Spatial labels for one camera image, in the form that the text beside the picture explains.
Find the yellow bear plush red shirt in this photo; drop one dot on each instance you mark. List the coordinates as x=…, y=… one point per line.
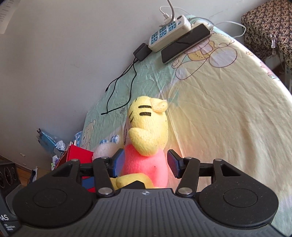
x=148, y=127

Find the white power strip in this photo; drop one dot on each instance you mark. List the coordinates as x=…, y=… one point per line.
x=168, y=34

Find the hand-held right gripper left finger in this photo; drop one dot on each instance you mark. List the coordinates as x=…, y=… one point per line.
x=118, y=163

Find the pink plush toy blue bow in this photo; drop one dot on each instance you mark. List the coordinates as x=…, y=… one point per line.
x=105, y=149

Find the white usb charger plug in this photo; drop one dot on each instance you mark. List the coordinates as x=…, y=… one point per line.
x=166, y=16

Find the black smartphone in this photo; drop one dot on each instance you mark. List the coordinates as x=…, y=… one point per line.
x=184, y=43

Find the blue plastic bag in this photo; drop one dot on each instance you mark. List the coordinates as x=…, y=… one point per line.
x=49, y=141

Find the white printed paper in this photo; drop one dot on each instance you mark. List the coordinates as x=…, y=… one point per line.
x=6, y=13

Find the black charger adapter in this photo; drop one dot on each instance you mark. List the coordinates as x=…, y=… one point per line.
x=142, y=52

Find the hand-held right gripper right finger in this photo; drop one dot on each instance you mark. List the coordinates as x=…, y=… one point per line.
x=173, y=165

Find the red cardboard box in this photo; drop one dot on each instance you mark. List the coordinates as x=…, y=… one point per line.
x=78, y=155

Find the brown floral patterned cloth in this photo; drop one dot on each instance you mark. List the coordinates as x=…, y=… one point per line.
x=267, y=18

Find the clear plastic hook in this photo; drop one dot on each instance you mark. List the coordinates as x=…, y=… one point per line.
x=273, y=41

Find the blue white packet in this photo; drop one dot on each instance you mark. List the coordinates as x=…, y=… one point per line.
x=79, y=137

